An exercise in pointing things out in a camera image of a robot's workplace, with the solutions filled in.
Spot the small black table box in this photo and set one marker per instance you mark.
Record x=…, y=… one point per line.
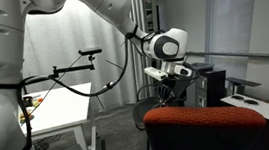
x=27, y=101

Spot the white square table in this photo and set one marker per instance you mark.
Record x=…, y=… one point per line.
x=64, y=109

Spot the yellow green table item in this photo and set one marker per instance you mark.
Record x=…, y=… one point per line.
x=25, y=117

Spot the black round disc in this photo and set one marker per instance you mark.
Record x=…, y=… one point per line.
x=237, y=97
x=251, y=102

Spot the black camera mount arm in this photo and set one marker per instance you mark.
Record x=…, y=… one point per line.
x=73, y=69

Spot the white curtain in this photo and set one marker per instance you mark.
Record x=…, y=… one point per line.
x=69, y=28

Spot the black file cabinet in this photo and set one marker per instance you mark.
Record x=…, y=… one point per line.
x=214, y=86

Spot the grey wall handrail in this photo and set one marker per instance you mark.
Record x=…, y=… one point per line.
x=239, y=54

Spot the dark shelving rack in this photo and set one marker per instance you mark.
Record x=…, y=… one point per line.
x=151, y=16

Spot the orange fabric office chair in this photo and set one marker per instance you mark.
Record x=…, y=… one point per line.
x=204, y=131

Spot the black external camera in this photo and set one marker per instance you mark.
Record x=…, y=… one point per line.
x=90, y=51

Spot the black chair armrest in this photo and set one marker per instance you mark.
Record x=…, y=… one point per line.
x=242, y=82

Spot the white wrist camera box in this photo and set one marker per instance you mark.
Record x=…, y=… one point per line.
x=156, y=73

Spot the roller window shade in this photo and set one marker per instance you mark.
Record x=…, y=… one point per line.
x=231, y=11

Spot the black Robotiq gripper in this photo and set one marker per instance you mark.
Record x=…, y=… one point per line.
x=170, y=83

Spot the small orange table item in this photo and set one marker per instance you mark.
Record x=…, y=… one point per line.
x=40, y=100

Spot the black mesh office chair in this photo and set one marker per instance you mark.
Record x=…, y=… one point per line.
x=145, y=112

